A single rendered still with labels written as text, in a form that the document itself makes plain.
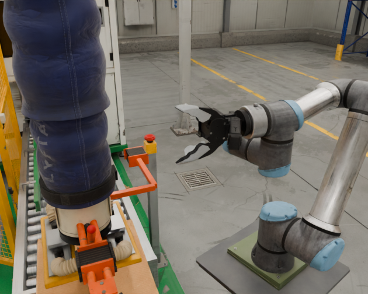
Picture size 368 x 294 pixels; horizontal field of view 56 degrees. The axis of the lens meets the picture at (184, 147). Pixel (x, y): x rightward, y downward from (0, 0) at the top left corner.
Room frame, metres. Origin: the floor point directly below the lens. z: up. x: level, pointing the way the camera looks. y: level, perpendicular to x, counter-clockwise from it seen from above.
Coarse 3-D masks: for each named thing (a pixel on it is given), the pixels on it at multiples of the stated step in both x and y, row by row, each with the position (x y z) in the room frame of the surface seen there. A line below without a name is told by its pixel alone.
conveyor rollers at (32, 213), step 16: (32, 144) 2.94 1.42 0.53; (32, 160) 2.60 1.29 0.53; (32, 176) 2.35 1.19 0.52; (32, 192) 2.10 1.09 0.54; (32, 208) 1.93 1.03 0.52; (32, 224) 1.76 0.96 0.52; (32, 240) 1.60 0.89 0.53; (32, 256) 1.45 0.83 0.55; (32, 272) 1.35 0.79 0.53; (32, 288) 1.26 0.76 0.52
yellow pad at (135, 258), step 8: (112, 208) 1.08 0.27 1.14; (120, 208) 1.09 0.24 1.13; (120, 232) 0.91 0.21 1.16; (128, 232) 0.95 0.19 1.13; (112, 240) 0.90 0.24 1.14; (120, 240) 0.89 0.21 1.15; (128, 240) 0.90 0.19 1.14; (136, 248) 0.87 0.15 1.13; (136, 256) 0.84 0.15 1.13; (120, 264) 0.81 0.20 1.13; (128, 264) 0.81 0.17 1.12
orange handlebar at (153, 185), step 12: (144, 168) 1.19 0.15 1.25; (120, 192) 1.02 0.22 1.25; (132, 192) 1.03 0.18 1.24; (84, 228) 0.83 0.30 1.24; (96, 228) 0.82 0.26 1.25; (84, 240) 0.77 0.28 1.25; (96, 240) 0.77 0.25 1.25; (108, 276) 0.64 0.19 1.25; (96, 288) 0.60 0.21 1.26; (108, 288) 0.60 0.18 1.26
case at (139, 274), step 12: (132, 228) 1.20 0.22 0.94; (144, 264) 0.99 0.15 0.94; (120, 276) 0.93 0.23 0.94; (132, 276) 0.93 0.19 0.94; (144, 276) 0.93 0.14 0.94; (36, 288) 0.88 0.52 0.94; (60, 288) 0.88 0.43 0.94; (72, 288) 0.88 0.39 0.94; (84, 288) 0.88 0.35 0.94; (120, 288) 0.88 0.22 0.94; (132, 288) 0.88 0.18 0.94; (144, 288) 0.88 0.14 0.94; (156, 288) 0.88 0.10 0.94
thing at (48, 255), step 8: (48, 224) 0.99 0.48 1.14; (56, 248) 0.84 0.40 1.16; (64, 248) 0.86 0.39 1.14; (72, 248) 0.87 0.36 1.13; (48, 256) 0.83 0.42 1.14; (56, 256) 0.82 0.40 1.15; (64, 256) 0.83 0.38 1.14; (72, 256) 0.84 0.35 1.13; (48, 264) 0.80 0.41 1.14; (48, 272) 0.76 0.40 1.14; (72, 272) 0.77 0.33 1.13; (48, 280) 0.74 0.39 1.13; (56, 280) 0.74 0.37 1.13; (64, 280) 0.74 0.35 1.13; (72, 280) 0.75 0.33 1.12; (48, 288) 0.73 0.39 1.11
